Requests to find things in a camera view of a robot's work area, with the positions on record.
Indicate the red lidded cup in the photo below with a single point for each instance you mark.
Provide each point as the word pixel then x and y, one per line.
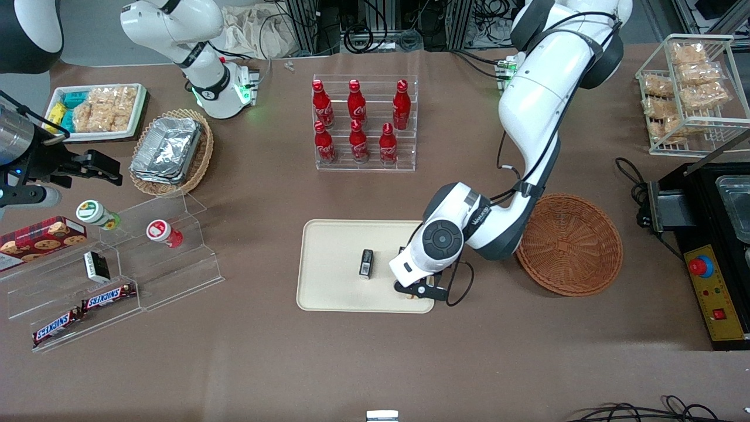
pixel 161 231

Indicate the beige cloth bag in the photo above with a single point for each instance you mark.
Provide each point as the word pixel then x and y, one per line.
pixel 252 32

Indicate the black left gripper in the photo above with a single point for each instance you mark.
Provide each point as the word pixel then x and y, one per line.
pixel 401 249

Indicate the Snickers chocolate bar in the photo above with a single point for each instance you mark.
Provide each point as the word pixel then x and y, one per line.
pixel 108 297
pixel 55 328

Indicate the teal snack packet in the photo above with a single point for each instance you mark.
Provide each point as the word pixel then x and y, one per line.
pixel 74 98
pixel 67 121

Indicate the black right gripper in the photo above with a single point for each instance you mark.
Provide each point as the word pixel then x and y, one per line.
pixel 42 162

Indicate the light wicker basket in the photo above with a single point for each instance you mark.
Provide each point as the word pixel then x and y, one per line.
pixel 202 158

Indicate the steel appliance pan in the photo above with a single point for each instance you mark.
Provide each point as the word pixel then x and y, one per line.
pixel 735 199

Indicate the yellow emergency stop box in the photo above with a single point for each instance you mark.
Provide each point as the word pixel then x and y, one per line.
pixel 718 305

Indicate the grey metal bar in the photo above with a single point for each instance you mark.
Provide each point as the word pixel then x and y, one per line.
pixel 718 152

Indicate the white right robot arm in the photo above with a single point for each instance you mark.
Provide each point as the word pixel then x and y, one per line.
pixel 176 29

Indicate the black countertop appliance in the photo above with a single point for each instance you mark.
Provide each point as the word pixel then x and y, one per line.
pixel 703 205

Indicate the small white grey device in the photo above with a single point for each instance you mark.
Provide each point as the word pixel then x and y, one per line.
pixel 382 417

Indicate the clear acrylic stepped shelf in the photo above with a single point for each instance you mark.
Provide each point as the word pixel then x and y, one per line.
pixel 170 275

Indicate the red cookie box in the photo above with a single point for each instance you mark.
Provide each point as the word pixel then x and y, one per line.
pixel 41 240

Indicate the stacked aluminium foil trays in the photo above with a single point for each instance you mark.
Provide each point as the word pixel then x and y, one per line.
pixel 167 149

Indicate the bag of rice crackers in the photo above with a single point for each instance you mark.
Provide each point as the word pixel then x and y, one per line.
pixel 105 108

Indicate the green lidded cup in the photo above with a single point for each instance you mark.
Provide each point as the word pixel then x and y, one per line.
pixel 94 212

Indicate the red cola bottle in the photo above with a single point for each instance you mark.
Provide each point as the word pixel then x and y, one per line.
pixel 388 146
pixel 358 145
pixel 324 146
pixel 321 105
pixel 356 105
pixel 401 108

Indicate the white rectangular snack tray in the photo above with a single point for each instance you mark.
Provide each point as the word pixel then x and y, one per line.
pixel 137 117

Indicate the small black white box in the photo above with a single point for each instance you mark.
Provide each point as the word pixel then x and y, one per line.
pixel 96 266

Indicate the yellow snack packet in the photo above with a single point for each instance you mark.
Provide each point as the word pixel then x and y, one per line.
pixel 55 116

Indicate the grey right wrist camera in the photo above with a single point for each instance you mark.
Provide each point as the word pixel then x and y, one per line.
pixel 29 196

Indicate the brown wicker basket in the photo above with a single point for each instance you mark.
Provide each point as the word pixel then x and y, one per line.
pixel 571 246

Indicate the clear acrylic bottle rack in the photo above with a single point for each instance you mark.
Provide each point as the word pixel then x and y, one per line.
pixel 404 152

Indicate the beige plastic tray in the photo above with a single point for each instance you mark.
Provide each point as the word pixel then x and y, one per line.
pixel 340 275

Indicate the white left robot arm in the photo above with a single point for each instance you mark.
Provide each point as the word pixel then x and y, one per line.
pixel 539 99

